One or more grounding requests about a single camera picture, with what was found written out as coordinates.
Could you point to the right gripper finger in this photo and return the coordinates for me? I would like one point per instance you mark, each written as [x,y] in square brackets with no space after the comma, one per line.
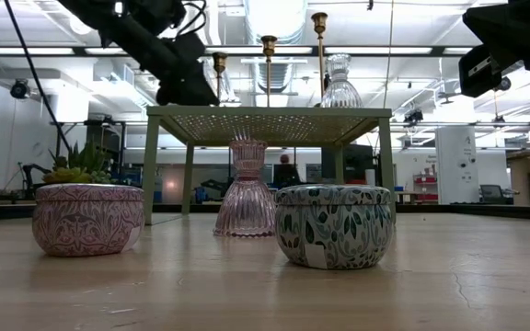
[490,13]
[492,31]

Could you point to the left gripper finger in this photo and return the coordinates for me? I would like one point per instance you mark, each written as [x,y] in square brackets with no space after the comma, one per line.
[200,91]
[172,92]

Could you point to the short brass candlestick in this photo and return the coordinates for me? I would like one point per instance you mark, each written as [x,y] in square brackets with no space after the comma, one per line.
[220,59]

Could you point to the medium brass candlestick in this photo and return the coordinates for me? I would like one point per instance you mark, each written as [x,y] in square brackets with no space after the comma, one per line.
[268,43]

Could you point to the pink ribbed glass candle holder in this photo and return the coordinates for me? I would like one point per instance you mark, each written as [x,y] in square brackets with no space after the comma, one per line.
[246,202]

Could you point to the tall brass candlestick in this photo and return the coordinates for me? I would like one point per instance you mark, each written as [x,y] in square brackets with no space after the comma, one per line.
[319,20]

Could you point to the clear ribbed glass candle holder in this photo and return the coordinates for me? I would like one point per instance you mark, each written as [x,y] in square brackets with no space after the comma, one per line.
[341,89]

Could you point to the pink patterned candle tin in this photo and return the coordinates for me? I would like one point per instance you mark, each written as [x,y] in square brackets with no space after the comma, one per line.
[88,220]

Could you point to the blue-green leaf candle tin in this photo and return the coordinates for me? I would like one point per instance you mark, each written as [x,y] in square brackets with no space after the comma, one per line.
[334,227]

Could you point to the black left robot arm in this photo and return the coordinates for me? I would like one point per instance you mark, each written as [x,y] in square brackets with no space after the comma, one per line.
[131,32]

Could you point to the green perforated metal shelf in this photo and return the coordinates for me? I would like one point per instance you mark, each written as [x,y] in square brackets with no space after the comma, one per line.
[269,112]

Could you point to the green succulent plant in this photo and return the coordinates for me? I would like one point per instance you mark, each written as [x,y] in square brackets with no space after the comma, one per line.
[83,165]

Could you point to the person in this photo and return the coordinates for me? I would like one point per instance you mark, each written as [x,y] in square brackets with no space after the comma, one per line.
[285,174]

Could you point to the white pillar with devices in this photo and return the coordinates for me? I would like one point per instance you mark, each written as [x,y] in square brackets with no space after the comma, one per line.
[457,165]

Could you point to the black ceiling spotlight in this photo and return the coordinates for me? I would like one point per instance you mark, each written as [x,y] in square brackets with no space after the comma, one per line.
[19,88]

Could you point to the black office chair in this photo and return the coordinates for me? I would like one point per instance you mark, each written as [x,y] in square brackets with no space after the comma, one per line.
[492,193]

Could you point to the red storage bins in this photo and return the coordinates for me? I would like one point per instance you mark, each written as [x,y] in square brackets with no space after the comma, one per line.
[425,186]

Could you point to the dark background screen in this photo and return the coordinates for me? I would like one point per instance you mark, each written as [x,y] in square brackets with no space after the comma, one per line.
[354,163]

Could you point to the silver ceiling air duct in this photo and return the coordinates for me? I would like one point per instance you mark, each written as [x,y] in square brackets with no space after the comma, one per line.
[276,18]

